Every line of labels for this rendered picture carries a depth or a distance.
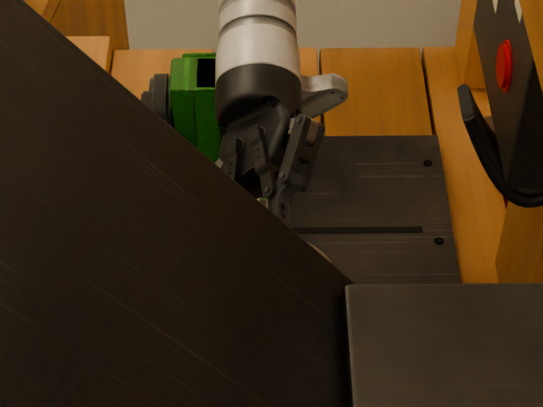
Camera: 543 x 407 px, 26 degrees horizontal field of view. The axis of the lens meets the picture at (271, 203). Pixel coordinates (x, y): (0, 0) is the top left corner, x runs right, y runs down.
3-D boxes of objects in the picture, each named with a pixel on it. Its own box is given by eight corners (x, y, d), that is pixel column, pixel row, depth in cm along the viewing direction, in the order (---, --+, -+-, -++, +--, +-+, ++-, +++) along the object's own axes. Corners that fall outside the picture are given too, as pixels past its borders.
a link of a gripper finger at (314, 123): (272, 107, 98) (263, 132, 98) (307, 114, 94) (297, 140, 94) (292, 118, 100) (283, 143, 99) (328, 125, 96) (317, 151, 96)
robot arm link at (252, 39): (354, 98, 104) (351, 41, 107) (263, 48, 97) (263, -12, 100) (281, 137, 110) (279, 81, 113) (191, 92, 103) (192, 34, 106)
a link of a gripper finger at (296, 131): (296, 111, 95) (270, 179, 95) (310, 114, 94) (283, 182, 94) (318, 123, 97) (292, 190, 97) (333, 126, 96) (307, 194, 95)
